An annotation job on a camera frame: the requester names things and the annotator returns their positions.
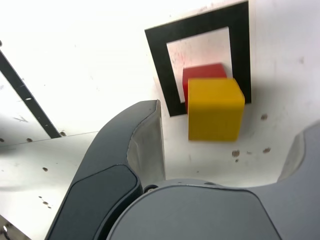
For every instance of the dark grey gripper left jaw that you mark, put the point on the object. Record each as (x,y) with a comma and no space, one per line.
(105,175)

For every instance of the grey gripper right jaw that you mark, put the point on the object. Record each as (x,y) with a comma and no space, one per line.
(200,215)

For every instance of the yellow cube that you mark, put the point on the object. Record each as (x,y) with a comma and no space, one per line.
(215,110)

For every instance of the red cube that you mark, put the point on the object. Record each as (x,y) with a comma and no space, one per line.
(202,71)

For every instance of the black tape square outline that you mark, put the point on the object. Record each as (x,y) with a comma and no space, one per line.
(157,62)

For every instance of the black tape strip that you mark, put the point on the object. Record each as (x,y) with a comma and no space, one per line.
(25,95)

